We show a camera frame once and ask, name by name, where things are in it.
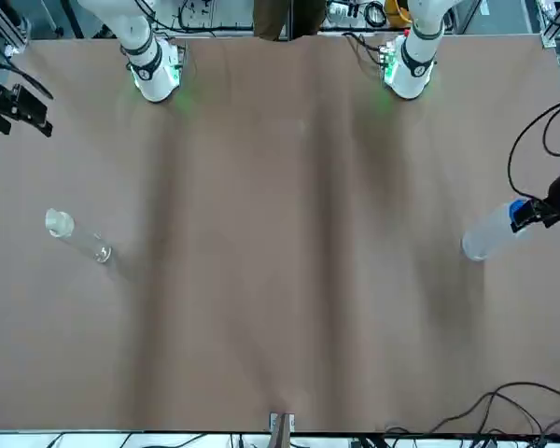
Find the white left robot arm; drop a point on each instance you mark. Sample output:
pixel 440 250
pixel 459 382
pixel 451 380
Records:
pixel 415 60

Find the aluminium camera post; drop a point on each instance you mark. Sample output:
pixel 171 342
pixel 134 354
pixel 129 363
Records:
pixel 281 429

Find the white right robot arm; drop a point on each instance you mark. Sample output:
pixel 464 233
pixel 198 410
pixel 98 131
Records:
pixel 147 60

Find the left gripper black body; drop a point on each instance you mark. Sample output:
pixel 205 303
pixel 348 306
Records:
pixel 557 196

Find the clear condiment bottle white cap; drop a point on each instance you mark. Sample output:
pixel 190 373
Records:
pixel 77 235

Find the yellow hard hat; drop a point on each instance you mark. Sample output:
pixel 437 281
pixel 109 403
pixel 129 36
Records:
pixel 396 11

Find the clear drink bottle blue cap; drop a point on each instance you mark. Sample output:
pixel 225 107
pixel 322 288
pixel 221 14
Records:
pixel 487 233

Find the person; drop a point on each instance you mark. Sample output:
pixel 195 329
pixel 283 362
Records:
pixel 280 18

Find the aluminium frame profile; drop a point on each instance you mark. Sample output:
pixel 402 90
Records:
pixel 557 21
pixel 4 32

